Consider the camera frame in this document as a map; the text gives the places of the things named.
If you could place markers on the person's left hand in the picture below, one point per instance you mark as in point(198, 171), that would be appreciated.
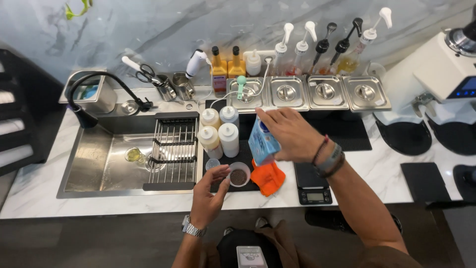
point(206, 199)

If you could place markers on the person's right hand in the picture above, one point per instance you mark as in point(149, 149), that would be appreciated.
point(297, 137)

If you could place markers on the blue milk carton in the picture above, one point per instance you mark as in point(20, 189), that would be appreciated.
point(262, 143)

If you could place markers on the silver metal wristwatch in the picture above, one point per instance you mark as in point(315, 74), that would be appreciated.
point(193, 227)

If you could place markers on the small clear plastic cup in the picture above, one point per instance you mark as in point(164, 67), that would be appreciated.
point(212, 164)

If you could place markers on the person's shoe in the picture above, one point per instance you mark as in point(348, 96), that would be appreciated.
point(228, 230)
point(262, 222)

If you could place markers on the dark grains in cup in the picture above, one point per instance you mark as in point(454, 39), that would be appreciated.
point(238, 177)

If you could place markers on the black digital scale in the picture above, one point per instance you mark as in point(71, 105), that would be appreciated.
point(310, 184)

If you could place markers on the black rubber bar mat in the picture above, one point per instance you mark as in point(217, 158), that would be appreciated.
point(245, 152)
point(346, 134)

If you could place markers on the orange cloth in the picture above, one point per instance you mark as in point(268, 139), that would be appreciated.
point(267, 178)

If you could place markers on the person's black apron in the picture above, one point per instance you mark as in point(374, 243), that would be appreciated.
point(228, 249)

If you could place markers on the yellowish squeeze bottle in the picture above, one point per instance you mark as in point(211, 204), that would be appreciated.
point(210, 118)
point(210, 142)

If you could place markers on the roll-up steel drying rack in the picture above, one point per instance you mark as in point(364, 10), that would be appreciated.
point(173, 149)

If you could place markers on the steel sink drain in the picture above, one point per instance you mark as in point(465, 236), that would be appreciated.
point(151, 163)

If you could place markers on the white chest-mounted phone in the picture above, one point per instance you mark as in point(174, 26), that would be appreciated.
point(251, 257)

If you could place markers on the teal spoon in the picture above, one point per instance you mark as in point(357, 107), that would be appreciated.
point(241, 83)

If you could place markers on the small white squeeze bottle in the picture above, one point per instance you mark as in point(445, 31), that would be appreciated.
point(253, 65)

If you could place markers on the glass with yellow liquid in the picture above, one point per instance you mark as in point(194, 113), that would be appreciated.
point(133, 154)

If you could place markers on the red syrup bottle white pump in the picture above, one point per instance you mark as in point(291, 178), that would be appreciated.
point(300, 50)

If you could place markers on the yellow bottle black cap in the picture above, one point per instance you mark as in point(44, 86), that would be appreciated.
point(236, 67)

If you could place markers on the yellow syrup bottle white pump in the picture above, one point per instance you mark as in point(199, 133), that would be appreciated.
point(351, 61)

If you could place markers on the syrup bottle black pump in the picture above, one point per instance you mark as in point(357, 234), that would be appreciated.
point(321, 46)
point(342, 46)

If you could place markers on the person's brown clothing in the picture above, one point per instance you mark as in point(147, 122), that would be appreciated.
point(290, 253)

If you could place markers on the yellow bottle with pink label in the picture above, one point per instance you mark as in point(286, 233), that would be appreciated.
point(219, 74)

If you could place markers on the white cup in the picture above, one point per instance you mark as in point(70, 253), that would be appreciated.
point(376, 70)

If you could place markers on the black round grinder tray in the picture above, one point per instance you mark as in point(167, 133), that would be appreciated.
point(403, 136)
point(455, 137)

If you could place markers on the stainless steel sink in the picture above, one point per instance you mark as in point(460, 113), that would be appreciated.
point(104, 163)

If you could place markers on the steel milk pitcher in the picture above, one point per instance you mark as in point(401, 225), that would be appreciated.
point(184, 87)

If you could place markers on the steel pitcher with tools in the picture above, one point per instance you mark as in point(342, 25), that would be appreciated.
point(166, 91)

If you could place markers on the round steel glass rinser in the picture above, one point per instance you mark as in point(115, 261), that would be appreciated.
point(129, 107)

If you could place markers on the white handheld frother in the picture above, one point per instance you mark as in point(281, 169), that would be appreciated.
point(195, 63)

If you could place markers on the black square tamping mat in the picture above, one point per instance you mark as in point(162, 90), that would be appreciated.
point(425, 181)

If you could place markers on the white coffee grinder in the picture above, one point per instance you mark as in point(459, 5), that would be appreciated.
point(427, 74)

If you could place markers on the black sink faucet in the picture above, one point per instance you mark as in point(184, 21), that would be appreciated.
point(87, 115)

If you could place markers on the steel rectangular container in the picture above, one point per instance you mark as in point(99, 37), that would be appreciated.
point(100, 98)

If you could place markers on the black tamper stand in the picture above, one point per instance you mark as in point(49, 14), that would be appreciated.
point(466, 182)

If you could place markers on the black shelf rack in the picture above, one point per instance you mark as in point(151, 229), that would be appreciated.
point(26, 111)

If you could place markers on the green plant leaf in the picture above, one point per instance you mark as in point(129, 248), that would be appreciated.
point(76, 11)

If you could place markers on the white wall socket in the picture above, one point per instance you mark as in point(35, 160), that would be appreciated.
point(262, 55)

